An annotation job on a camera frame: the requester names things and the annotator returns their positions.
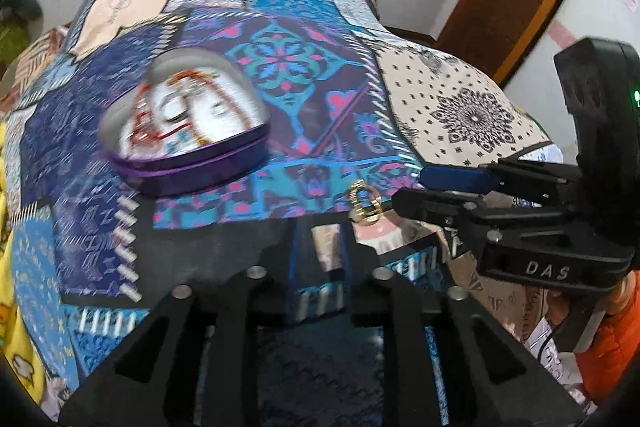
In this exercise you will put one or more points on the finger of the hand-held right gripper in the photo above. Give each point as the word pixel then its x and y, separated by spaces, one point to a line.
pixel 430 206
pixel 450 176

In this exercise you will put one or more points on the grey bag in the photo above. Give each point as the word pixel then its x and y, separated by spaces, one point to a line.
pixel 371 2

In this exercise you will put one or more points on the person's right forearm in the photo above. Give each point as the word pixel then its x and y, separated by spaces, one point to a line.
pixel 612 337

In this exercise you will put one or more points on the purple heart-shaped tin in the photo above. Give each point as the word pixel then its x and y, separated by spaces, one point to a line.
pixel 185 142

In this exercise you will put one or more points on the green patterned cloth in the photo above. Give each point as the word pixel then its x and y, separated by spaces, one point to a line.
pixel 10 39

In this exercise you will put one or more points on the striped orange blanket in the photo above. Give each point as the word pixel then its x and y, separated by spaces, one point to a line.
pixel 37 57

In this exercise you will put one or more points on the yellow blanket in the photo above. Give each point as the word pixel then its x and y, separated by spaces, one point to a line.
pixel 15 307

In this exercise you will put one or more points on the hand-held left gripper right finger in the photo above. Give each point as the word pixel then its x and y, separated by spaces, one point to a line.
pixel 415 317

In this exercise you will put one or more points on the blue patchwork blanket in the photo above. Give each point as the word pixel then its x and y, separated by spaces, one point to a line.
pixel 300 72

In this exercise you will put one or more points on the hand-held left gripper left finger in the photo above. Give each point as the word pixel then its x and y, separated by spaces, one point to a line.
pixel 235 307

